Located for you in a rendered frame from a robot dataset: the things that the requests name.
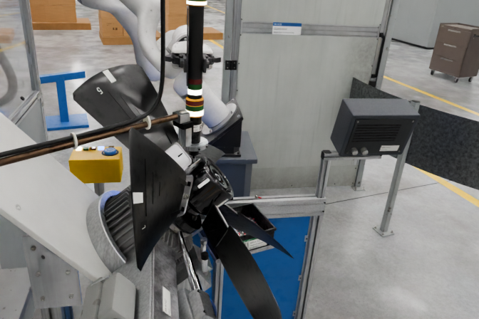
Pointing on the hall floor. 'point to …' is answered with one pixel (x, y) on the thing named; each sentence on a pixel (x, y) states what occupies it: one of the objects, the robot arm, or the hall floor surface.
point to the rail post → (308, 265)
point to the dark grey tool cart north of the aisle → (456, 50)
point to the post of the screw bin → (217, 287)
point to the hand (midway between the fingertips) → (194, 64)
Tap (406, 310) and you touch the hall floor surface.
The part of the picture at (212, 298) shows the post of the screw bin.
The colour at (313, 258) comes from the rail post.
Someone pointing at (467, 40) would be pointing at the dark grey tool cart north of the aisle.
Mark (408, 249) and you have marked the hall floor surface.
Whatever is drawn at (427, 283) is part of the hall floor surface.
